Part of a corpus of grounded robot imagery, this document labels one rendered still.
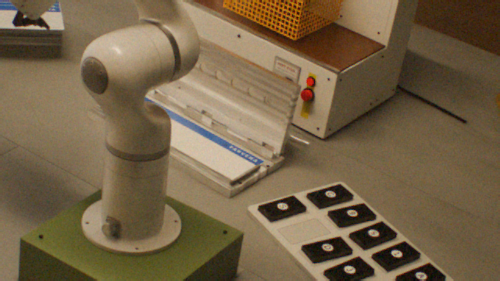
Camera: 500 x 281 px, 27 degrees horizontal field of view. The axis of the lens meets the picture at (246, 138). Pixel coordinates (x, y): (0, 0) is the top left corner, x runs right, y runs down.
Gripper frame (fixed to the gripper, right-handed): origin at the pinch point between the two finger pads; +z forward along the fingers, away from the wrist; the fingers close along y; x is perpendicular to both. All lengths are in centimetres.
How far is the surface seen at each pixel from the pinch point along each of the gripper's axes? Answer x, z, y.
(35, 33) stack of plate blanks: -24.1, 37.6, 15.0
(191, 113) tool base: 19.8, 42.7, -1.9
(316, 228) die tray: 66, 28, -9
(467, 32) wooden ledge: 25, 127, -74
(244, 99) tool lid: 29.2, 36.5, -14.5
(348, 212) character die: 67, 34, -16
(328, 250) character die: 73, 22, -8
